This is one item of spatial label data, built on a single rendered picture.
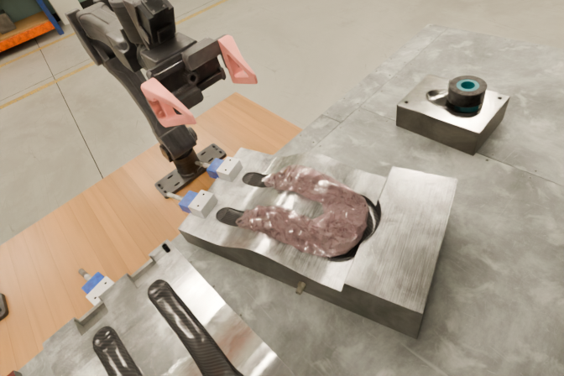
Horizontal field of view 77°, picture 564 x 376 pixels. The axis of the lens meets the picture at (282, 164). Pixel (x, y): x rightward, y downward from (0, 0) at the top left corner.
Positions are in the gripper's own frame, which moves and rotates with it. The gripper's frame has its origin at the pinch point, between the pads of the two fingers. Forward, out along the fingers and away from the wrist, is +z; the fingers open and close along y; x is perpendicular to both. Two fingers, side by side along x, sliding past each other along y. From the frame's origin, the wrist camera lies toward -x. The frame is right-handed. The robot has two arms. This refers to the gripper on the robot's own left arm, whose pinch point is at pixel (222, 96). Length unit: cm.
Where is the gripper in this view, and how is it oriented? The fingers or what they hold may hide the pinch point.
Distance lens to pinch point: 45.5
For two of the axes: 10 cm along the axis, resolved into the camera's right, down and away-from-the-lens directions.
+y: 7.3, -5.8, 3.5
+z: 6.5, 4.6, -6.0
